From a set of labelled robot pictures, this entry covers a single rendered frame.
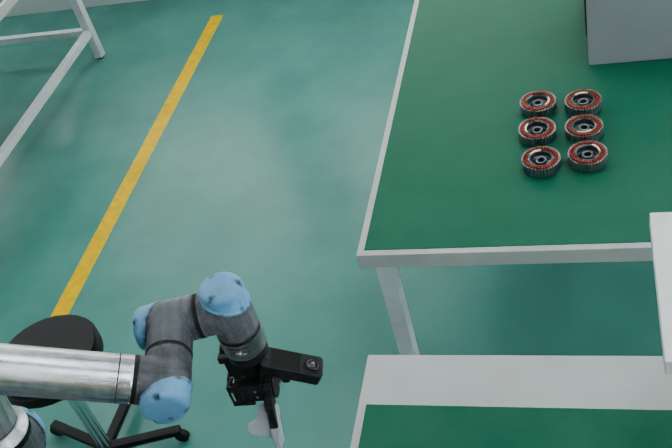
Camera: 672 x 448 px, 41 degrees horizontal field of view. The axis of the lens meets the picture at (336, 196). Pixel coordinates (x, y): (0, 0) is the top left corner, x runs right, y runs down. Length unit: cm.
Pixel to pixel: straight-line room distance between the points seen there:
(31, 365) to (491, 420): 110
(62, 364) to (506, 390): 112
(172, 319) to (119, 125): 350
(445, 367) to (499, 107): 105
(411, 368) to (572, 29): 153
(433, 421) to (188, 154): 265
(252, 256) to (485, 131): 132
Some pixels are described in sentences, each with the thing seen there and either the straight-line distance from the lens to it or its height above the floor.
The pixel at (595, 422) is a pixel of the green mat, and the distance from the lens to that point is 211.
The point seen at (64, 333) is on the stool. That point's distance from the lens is 300.
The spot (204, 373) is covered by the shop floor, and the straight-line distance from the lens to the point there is 344.
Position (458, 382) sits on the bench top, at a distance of 220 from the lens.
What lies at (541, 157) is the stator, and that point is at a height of 78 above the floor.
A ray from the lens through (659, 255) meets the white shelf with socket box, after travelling 180.
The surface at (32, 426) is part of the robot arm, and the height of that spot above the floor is 124.
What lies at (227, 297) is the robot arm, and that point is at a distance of 145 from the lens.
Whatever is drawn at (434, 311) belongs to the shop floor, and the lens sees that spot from 337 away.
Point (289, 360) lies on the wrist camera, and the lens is 160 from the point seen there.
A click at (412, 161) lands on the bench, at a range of 281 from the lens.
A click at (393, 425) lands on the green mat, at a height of 75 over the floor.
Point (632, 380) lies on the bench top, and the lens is 218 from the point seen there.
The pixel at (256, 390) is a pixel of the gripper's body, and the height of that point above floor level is 128.
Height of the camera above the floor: 248
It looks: 39 degrees down
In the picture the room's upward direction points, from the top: 16 degrees counter-clockwise
